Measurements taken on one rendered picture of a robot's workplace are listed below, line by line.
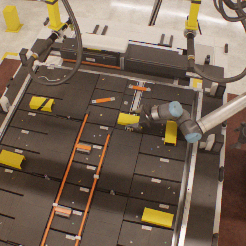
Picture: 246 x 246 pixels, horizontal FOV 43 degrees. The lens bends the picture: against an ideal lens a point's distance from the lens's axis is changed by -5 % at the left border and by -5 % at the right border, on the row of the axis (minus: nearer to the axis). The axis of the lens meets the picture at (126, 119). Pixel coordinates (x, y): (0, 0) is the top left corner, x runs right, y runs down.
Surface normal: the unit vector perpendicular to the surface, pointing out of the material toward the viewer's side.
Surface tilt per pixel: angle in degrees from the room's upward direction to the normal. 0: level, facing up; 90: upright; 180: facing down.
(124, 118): 0
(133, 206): 0
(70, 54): 90
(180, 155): 0
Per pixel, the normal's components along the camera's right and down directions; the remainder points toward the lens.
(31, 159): 0.01, -0.58
